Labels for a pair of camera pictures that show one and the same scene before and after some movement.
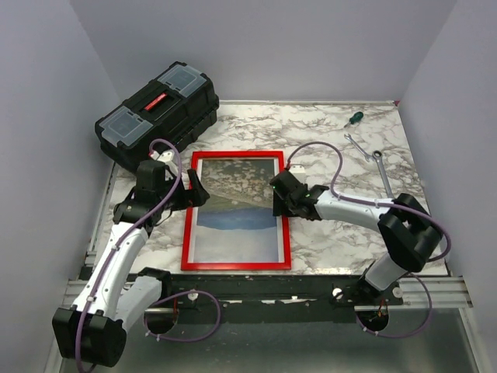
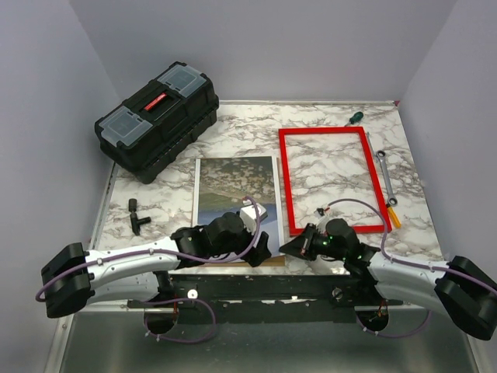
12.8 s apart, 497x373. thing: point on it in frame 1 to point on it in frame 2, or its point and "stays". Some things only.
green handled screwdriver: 356,118 stays
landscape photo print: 237,224 stays
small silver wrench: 349,137 to 371,145
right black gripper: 279,208 to 299,246
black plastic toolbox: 180,106 stays
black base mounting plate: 274,298 stays
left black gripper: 195,196 to 258,252
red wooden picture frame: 187,262 to 366,229
